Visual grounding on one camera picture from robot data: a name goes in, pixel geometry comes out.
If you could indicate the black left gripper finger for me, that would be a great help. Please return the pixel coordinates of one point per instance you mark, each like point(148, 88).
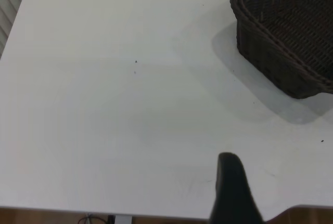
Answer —
point(234, 195)

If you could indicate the dark brown wicker basket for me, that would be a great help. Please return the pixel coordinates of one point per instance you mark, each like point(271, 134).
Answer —
point(286, 26)

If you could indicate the white table leg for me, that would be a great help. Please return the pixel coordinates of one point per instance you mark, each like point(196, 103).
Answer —
point(123, 219)

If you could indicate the white slatted wall panel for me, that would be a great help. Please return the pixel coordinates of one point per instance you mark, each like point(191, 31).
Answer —
point(9, 5)

